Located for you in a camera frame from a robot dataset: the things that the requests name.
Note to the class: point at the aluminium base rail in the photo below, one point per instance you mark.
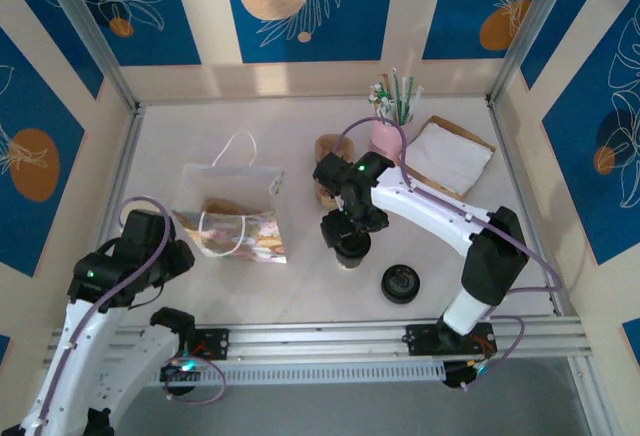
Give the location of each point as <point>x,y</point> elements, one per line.
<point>320,341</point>

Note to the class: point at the aluminium frame post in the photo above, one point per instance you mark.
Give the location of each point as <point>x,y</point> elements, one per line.
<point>534,26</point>
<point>89,26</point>

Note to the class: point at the cardboard napkin tray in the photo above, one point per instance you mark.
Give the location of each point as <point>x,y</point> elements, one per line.
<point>440,187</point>

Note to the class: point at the paper coffee cup dark sleeve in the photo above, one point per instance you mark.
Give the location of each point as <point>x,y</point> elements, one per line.
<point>352,258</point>

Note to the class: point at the pink straw holder cup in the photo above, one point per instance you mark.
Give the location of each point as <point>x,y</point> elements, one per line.
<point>382,138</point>

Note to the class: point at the white wrapped straw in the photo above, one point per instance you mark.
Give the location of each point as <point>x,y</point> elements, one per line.
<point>416,102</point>
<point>382,101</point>
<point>379,110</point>

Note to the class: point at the aluminium side rail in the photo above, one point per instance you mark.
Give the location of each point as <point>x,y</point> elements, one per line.
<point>520,181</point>
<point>120,166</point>

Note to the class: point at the green striped paper straw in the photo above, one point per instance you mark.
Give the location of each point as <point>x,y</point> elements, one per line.
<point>407,98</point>
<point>397,96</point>

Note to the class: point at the white napkin stack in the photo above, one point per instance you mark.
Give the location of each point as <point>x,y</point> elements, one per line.
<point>450,156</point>

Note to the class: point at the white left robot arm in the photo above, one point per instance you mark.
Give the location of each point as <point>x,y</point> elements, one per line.
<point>85,356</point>

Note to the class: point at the brown paper straw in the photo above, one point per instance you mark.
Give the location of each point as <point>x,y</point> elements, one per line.
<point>386,87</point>

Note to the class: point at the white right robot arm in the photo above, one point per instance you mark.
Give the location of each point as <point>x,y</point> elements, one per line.
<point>435,211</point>

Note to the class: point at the brown pulp cup carrier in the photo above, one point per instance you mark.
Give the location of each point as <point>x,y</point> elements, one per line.
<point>222,206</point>
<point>325,145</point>

